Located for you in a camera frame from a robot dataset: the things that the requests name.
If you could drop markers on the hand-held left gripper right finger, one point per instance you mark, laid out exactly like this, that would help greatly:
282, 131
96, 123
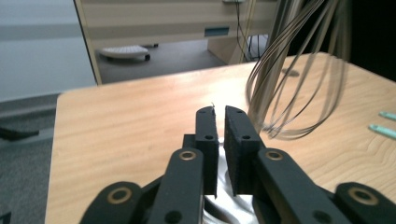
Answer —
243, 149

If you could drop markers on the blue-grey desk label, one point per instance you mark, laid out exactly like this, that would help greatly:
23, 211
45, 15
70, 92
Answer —
216, 31

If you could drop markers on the white wheeled platform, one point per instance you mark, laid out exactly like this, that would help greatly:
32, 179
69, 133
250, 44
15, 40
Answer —
124, 51

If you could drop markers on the white cabinet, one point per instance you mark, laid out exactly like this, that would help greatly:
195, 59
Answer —
40, 62

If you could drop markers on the steel utensil stand with hooks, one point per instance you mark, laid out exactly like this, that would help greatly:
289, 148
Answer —
222, 186

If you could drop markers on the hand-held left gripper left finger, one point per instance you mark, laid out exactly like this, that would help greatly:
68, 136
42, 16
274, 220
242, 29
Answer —
207, 149

